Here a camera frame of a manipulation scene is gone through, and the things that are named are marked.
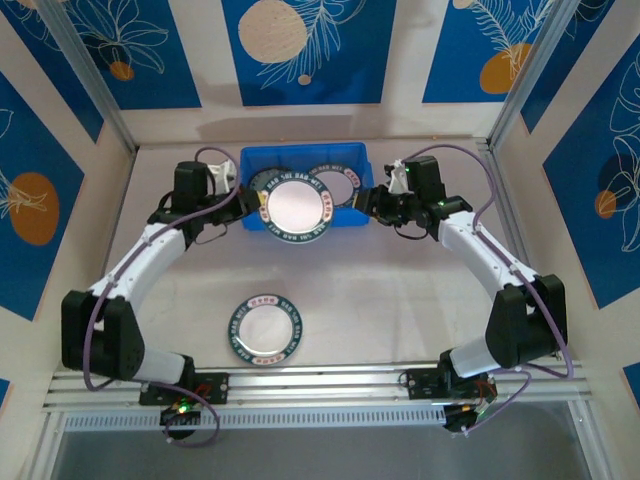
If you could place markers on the blue patterned plate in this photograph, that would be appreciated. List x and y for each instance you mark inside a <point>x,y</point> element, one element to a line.
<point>265,177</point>

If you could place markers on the green-rimmed white plate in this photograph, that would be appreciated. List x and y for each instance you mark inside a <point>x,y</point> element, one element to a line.
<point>295,210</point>
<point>342,187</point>
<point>266,329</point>

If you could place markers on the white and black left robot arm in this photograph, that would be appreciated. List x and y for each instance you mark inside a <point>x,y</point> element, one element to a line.
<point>150,250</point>

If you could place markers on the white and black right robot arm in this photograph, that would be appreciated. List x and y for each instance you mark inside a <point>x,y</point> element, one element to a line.
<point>475,250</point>

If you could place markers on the blue plastic bin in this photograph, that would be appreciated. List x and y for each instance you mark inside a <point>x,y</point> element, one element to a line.
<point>300,152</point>

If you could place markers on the black left electronics module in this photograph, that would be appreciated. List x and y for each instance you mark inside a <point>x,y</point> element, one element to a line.
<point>180,412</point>

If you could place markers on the black electronics module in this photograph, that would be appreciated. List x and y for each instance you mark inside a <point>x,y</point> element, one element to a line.
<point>457,417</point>
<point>180,412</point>

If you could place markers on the black right electronics module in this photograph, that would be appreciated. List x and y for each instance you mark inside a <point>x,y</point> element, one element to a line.
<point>457,417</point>

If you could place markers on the aluminium side rail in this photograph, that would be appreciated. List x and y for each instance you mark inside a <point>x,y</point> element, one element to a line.
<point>500,200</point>

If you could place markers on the aluminium frame post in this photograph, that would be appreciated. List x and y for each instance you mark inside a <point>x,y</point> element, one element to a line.
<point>525,75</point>
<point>95,85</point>

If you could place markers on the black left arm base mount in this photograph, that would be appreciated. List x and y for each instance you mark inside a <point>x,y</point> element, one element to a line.
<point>215,387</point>

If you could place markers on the aluminium frame rail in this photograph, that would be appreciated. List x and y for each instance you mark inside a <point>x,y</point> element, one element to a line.
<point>325,387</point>

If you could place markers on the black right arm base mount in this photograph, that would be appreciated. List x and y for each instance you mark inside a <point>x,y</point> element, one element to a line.
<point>420,385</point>

